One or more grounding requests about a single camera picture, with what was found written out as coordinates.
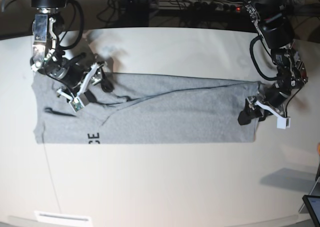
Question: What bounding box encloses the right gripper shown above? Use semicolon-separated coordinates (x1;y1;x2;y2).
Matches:
49;61;114;103

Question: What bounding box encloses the black tablet screen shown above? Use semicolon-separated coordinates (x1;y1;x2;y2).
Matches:
302;195;320;227

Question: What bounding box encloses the grey T-shirt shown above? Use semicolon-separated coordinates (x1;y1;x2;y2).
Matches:
32;73;262;144

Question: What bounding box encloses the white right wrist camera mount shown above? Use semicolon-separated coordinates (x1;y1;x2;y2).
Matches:
56;61;113;113

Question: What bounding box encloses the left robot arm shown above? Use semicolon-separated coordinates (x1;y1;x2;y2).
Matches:
237;0;308;129

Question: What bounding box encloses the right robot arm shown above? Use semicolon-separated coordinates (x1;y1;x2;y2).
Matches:
30;0;114;100

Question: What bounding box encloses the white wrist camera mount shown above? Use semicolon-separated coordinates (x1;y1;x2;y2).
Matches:
56;61;113;113
246;95;291;130

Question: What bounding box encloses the white power strip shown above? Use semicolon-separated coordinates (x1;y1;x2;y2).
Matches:
157;0;243;14

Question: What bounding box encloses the white label on table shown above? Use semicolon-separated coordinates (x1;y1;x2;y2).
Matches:
34;210;92;222

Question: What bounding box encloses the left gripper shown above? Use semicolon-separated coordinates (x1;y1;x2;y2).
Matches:
237;91;288;126

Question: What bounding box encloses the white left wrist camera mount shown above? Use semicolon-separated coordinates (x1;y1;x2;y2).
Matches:
246;95;291;130

